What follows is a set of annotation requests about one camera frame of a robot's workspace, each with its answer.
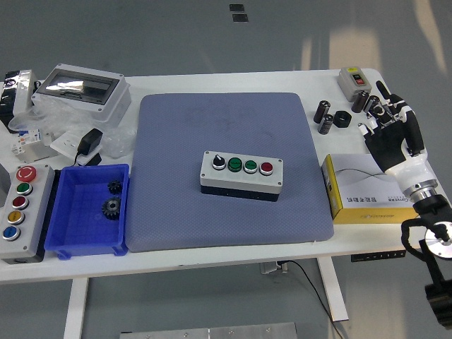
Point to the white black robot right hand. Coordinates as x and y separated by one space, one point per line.
388 144

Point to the grey five-button control station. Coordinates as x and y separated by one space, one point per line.
35 212

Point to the aluminium plate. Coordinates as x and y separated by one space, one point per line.
212 332

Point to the grey box at edge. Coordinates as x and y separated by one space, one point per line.
3 183

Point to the large black bevel gear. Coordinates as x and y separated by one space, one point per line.
111 209

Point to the small black plug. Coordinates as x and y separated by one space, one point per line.
94 159

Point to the black power adapter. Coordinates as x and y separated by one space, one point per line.
90 139

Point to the white wall socket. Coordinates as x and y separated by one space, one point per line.
65 143

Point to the black floor plate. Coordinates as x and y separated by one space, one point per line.
236 7
240 17

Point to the grey bracket under table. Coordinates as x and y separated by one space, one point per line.
270 267

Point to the grey enclosure with clear lid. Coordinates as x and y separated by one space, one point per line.
113 102

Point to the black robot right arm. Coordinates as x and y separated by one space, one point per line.
431 208

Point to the black table control panel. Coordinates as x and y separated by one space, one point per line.
374 256

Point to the yellow white cardboard box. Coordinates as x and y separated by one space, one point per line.
353 183

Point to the blue-grey mat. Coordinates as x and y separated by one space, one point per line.
169 212

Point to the clear plastic bag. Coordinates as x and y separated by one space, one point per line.
67 120

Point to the blue plastic bin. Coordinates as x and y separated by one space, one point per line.
84 229

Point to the grey two-button switch box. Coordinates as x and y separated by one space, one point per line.
347 84

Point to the grey metal plate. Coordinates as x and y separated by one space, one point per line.
35 153

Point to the white table leg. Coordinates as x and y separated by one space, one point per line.
75 307
333 289

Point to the white circuit breaker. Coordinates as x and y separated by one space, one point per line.
30 137

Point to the white black wrapped device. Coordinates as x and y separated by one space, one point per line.
24 92

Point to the small black bevel gear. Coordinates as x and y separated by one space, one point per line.
114 186

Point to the grey four-button control box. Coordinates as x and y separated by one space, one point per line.
240 183

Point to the black hex nut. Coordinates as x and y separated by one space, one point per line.
342 119

